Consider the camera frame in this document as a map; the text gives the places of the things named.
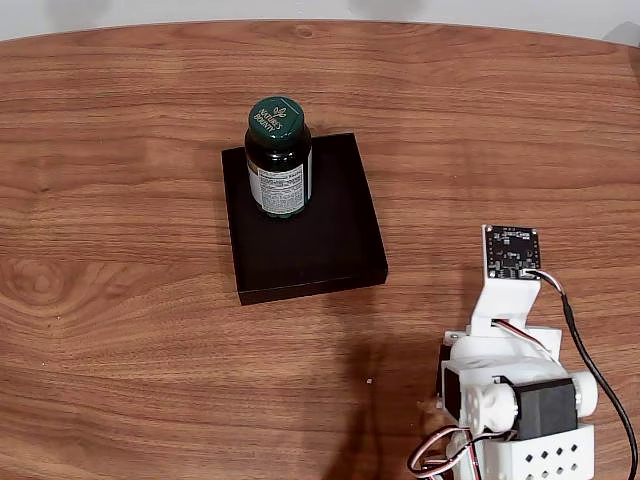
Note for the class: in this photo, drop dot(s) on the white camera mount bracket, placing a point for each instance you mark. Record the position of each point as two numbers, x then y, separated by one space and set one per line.
505 300

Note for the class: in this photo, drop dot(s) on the black camera circuit board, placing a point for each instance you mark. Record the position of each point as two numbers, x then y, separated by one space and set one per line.
512 252

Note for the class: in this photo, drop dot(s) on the shallow black box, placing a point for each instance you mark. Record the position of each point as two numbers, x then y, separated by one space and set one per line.
310 255

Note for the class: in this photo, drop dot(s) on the dark green pill bottle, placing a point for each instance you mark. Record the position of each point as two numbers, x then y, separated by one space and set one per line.
277 150

